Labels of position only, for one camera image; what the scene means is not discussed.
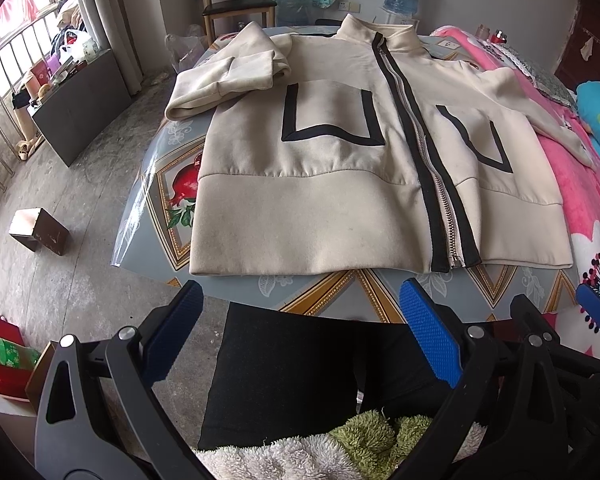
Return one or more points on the dark red door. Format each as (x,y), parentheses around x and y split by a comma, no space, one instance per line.
(580,59)

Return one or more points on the black trousers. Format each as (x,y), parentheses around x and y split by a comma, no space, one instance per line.
(281,375)

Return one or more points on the brown cardboard box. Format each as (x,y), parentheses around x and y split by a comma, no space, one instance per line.
(35,227)

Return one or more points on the fruit pattern table cover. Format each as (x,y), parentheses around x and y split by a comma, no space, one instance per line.
(155,232)

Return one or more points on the dark grey cabinet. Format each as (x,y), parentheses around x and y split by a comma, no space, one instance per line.
(74,115)

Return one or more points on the grey sequin pillow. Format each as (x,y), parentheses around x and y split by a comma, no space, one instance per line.
(542,80)

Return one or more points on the clear plastic bag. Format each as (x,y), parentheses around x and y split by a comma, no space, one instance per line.
(185,51)

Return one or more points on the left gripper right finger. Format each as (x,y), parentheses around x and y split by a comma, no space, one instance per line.
(473,363)

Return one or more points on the cream zip-up jacket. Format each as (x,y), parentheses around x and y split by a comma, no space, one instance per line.
(361,151)

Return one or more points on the wooden chair black seat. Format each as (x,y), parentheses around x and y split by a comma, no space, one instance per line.
(228,8)

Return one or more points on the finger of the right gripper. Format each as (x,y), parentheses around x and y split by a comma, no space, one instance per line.
(535,330)
(589,301)

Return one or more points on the pink floral blanket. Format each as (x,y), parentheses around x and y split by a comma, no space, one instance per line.
(553,292)

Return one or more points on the red gift bag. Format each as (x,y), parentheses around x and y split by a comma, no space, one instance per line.
(17,361)

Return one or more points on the empty clear water jug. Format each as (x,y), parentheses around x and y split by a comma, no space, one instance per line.
(294,12)

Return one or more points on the red bottle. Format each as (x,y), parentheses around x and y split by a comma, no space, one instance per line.
(498,37)

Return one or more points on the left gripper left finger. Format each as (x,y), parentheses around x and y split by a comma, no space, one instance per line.
(75,437)

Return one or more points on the grey curtain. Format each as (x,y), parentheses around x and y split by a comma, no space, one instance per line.
(106,24)

